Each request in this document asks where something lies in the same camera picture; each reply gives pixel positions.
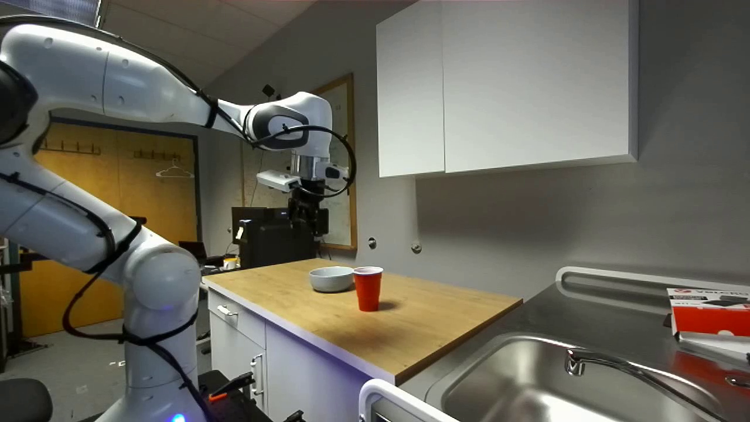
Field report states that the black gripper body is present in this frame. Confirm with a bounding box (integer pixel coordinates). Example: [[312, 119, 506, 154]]
[[289, 180, 329, 237]]

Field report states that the red plastic cup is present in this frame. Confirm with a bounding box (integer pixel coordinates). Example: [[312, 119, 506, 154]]
[[354, 268, 383, 311]]

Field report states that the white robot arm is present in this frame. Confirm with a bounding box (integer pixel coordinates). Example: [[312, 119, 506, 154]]
[[0, 17, 333, 422]]

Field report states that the grey ceramic bowl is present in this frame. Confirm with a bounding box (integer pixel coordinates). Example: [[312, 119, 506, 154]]
[[309, 265, 354, 293]]

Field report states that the wooden framed board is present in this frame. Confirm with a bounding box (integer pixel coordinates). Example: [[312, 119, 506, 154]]
[[316, 73, 356, 253]]

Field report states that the black box on counter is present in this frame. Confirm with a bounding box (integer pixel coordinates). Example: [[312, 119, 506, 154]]
[[233, 205, 319, 268]]

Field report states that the yellow wooden door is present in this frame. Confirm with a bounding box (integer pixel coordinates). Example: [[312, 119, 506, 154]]
[[18, 119, 202, 339]]

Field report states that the white base cabinet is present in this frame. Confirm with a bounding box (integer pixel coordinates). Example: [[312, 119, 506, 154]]
[[209, 291, 369, 422]]

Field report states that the stainless steel sink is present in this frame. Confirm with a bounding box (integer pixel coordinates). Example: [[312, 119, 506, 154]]
[[431, 334, 729, 422]]

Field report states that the chrome sink faucet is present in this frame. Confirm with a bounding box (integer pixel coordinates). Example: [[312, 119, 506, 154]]
[[564, 348, 716, 412]]

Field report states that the red and white box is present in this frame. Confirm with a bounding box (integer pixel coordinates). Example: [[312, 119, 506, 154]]
[[669, 287, 750, 338]]

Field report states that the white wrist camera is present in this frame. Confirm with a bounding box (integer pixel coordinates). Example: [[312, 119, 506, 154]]
[[255, 171, 300, 195]]

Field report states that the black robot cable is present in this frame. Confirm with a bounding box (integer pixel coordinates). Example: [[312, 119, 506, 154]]
[[60, 218, 213, 422]]

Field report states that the white wall cabinet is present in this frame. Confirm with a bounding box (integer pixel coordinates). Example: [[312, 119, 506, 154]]
[[376, 0, 639, 178]]

